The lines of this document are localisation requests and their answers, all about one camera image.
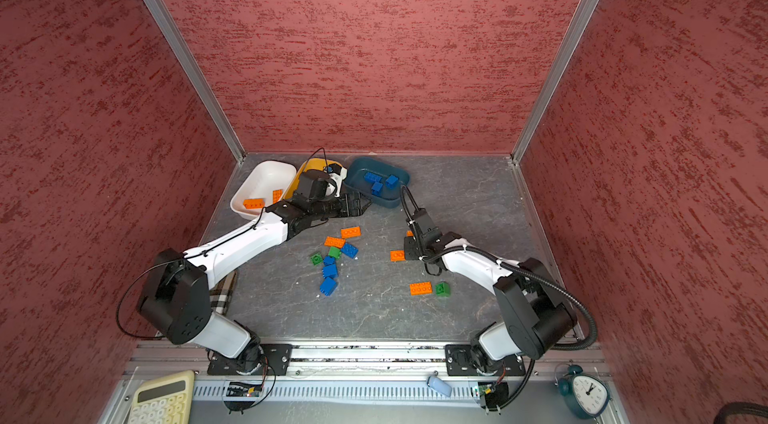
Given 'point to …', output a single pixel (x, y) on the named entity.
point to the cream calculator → (163, 399)
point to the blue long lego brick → (372, 178)
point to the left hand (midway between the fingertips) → (360, 206)
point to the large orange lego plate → (334, 242)
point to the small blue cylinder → (439, 385)
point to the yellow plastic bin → (329, 166)
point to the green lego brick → (335, 252)
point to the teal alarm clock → (588, 394)
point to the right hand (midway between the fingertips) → (409, 253)
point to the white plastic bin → (261, 183)
